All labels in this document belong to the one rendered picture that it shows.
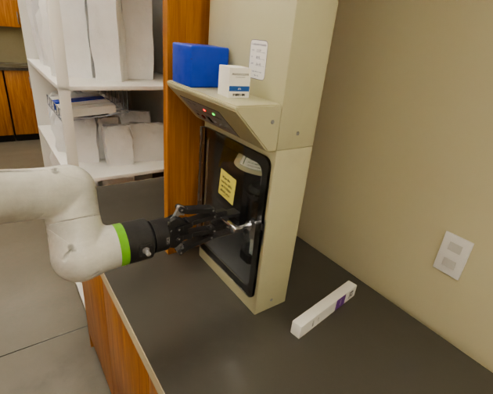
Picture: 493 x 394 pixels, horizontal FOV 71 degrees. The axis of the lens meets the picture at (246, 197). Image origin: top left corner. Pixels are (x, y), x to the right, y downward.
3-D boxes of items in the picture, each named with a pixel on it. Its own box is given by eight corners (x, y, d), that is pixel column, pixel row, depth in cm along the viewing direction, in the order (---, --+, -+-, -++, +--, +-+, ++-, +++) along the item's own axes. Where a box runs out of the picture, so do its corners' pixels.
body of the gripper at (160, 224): (156, 261, 77) (193, 250, 83) (155, 228, 74) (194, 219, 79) (143, 245, 83) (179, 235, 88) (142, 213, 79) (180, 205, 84)
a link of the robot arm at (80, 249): (54, 286, 72) (59, 292, 63) (41, 227, 72) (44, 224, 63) (122, 267, 80) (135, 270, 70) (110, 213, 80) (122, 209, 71)
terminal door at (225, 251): (199, 244, 115) (204, 124, 99) (253, 299, 94) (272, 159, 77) (197, 244, 115) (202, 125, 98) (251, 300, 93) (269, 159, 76)
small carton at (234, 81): (237, 93, 78) (239, 65, 76) (248, 98, 74) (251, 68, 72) (217, 93, 76) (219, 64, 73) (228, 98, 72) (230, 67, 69)
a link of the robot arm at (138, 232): (114, 213, 77) (116, 248, 81) (132, 239, 69) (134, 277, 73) (141, 209, 80) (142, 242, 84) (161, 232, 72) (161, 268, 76)
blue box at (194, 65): (206, 81, 92) (208, 44, 89) (227, 87, 85) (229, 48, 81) (171, 80, 87) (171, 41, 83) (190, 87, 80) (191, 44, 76)
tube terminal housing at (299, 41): (257, 237, 132) (285, 8, 100) (318, 286, 109) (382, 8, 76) (198, 254, 118) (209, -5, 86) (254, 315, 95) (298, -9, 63)
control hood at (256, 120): (204, 116, 99) (206, 80, 94) (277, 151, 75) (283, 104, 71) (166, 119, 92) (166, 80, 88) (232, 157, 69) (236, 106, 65)
